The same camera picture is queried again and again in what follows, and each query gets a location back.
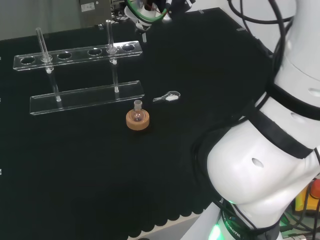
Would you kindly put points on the clear acrylic funnel stand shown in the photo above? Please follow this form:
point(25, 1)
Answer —
point(85, 100)

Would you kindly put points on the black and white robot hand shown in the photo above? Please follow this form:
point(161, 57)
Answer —
point(162, 7)

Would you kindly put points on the grey metal box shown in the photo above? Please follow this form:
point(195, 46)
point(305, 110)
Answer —
point(95, 12)

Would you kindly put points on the yellow stop button box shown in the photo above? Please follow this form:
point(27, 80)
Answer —
point(303, 197)

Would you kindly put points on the clear glass weighing funnel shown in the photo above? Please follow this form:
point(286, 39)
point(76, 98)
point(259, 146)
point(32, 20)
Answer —
point(172, 97)

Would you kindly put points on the small glass round-bottom flask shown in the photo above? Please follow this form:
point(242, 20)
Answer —
point(137, 113)

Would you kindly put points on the black bench cloth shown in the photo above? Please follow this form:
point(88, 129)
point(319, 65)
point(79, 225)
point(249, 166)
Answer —
point(100, 162)

